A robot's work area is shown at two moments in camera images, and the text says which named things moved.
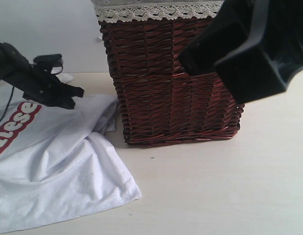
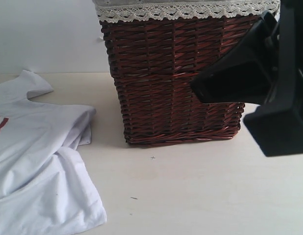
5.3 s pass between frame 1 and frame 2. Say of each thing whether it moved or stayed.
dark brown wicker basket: stayed
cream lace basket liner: stayed
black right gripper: moved
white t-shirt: moved
